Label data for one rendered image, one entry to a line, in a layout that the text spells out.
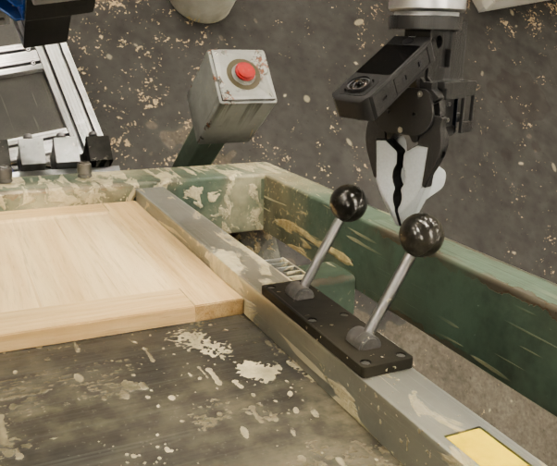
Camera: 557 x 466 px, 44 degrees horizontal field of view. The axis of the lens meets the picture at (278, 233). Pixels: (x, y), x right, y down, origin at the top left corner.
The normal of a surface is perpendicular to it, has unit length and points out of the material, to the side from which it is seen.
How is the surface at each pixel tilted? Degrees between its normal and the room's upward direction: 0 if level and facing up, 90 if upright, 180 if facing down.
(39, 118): 0
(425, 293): 90
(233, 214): 36
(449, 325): 90
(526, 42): 0
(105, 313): 54
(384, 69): 49
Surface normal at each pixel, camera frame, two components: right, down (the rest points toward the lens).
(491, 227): 0.36, -0.35
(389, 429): -0.91, 0.10
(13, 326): 0.02, -0.96
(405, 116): -0.70, 0.18
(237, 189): 0.43, 0.26
